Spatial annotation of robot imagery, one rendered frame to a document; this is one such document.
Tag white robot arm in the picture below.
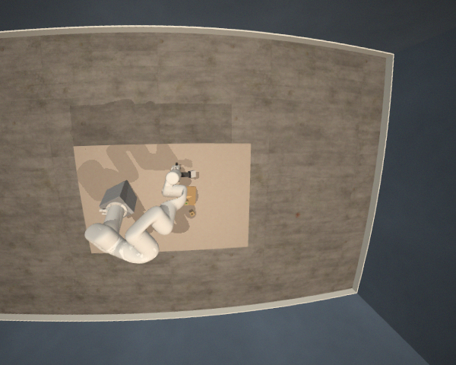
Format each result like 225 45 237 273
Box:
84 167 188 264

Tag tan flat mat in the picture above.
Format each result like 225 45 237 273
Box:
186 186 196 205

